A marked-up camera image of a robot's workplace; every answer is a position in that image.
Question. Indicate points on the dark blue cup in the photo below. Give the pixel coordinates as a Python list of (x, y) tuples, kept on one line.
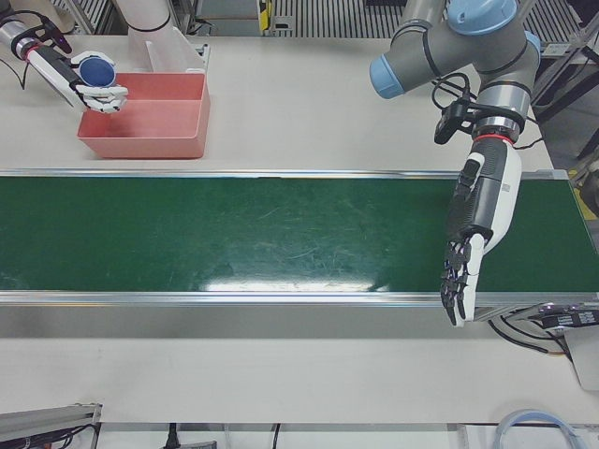
[(97, 71)]

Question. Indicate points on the yellow safety marker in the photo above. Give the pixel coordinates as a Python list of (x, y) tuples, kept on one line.
[(266, 14)]

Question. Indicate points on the pink plastic box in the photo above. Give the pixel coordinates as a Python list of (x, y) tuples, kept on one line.
[(140, 149)]

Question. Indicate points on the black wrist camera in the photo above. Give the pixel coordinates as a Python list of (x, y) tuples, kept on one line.
[(444, 124), (58, 39)]

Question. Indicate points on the black labelled controller unit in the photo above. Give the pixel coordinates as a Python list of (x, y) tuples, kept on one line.
[(571, 319)]

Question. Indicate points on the white device housing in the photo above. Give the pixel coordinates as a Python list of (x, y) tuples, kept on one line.
[(587, 360)]

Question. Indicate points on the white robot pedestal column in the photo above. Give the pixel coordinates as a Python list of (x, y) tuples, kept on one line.
[(145, 14)]

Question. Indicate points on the aluminium extrusion bar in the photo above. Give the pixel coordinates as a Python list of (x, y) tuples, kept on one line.
[(47, 416)]

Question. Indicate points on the black power plug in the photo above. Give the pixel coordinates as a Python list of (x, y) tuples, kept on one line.
[(172, 437)]

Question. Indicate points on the grey UR5e robot arm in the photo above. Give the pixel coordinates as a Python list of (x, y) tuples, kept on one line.
[(468, 47), (9, 35)]

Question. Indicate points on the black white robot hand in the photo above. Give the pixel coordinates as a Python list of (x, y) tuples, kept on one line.
[(491, 196), (56, 75)]

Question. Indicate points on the beige fabric curtain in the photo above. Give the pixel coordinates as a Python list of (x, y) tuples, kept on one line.
[(61, 7)]

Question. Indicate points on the green conveyor belt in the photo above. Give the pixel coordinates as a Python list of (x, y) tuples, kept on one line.
[(234, 234)]

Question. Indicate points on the aluminium conveyor side rail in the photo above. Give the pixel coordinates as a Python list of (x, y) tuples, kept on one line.
[(234, 298), (234, 174)]

